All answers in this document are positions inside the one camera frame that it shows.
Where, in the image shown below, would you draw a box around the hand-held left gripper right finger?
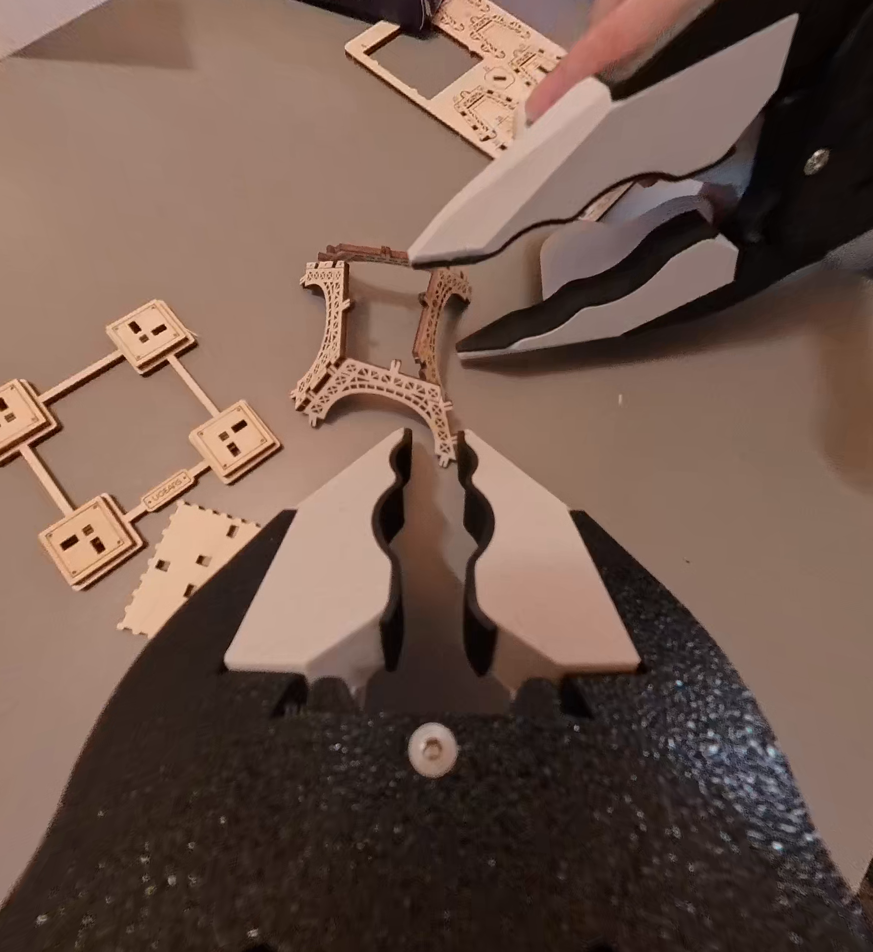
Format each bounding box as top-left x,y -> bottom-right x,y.
456,428 -> 643,706

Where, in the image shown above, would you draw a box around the serrated square wooden plate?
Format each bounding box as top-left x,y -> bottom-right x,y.
115,500 -> 261,639

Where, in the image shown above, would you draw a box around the wooden four-square connector frame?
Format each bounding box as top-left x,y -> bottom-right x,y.
0,299 -> 283,592

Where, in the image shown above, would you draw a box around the wooden lattice arch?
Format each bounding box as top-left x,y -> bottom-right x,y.
306,357 -> 458,470

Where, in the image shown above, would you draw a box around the wooden sheet with long parts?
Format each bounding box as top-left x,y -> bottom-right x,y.
345,0 -> 602,159

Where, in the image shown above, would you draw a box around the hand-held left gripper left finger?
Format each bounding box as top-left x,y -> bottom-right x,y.
224,427 -> 413,699

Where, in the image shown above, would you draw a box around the dark purple puzzle box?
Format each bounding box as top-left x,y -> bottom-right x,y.
298,0 -> 437,34

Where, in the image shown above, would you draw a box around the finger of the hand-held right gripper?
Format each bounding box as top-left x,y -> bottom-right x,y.
456,192 -> 741,361
408,13 -> 800,269

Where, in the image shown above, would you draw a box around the wooden arch frame assembly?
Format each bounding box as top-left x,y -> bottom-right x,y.
291,241 -> 476,428

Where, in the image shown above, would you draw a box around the grey desk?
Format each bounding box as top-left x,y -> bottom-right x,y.
0,0 -> 873,893

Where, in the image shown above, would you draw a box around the person's right hand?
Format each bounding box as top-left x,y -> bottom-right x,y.
529,0 -> 714,123

